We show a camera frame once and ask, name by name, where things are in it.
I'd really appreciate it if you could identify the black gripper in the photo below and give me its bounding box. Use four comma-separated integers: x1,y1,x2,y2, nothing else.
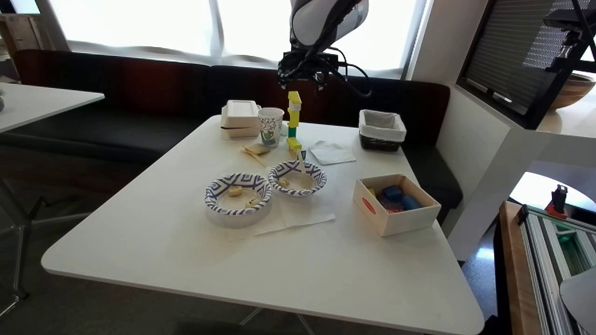
276,49,350,88

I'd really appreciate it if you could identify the bright yellow block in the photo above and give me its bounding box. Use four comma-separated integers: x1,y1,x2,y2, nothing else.
287,90,304,114

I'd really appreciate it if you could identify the yellow base block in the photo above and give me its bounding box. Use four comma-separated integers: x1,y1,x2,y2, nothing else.
285,136,306,159

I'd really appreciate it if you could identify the white takeout box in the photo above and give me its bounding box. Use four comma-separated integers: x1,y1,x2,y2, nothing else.
220,99,263,140

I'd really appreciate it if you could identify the white paper napkin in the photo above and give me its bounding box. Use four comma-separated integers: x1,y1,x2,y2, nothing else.
308,140,360,168

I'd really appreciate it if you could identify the small patterned paper bowl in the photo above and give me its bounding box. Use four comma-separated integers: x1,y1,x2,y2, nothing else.
267,159,330,200

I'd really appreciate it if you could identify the black basket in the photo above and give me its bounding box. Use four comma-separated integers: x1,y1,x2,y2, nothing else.
360,133,403,153

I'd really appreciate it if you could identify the bright window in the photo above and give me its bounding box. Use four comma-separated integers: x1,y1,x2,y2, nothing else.
47,0,431,81

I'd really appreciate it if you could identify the large patterned paper bowl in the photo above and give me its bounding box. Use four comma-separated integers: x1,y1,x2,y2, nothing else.
203,172,274,228

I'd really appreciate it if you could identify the long white strip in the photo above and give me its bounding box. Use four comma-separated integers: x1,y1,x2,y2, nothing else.
252,213,339,239

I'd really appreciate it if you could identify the blue object in box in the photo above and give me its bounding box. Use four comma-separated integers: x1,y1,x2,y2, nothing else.
377,185,425,215

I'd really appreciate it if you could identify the wooden box with red label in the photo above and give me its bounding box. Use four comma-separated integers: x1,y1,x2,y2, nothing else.
352,174,444,239

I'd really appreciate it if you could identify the dark bench seat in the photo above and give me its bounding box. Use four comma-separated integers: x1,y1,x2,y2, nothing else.
0,49,466,217

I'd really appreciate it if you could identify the white counter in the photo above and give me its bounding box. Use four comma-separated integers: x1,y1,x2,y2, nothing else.
436,86,596,263

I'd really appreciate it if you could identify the black framed screen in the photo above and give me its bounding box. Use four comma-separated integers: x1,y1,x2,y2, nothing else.
457,0,596,131

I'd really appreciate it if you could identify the white side table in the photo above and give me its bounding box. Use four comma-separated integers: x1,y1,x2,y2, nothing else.
0,83,106,313

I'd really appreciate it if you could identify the wooden bowl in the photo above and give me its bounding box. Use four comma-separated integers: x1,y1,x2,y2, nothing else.
548,71,596,112

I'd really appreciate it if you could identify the red black clamp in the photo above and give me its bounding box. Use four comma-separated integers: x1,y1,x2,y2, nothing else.
546,183,570,220

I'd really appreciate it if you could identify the wooden board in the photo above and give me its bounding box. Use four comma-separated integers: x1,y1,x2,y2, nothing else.
499,202,544,335

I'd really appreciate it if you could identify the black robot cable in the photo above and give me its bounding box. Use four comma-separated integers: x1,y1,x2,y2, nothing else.
326,45,375,99

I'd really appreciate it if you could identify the aluminium frame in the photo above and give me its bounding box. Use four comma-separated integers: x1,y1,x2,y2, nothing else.
518,203,596,335

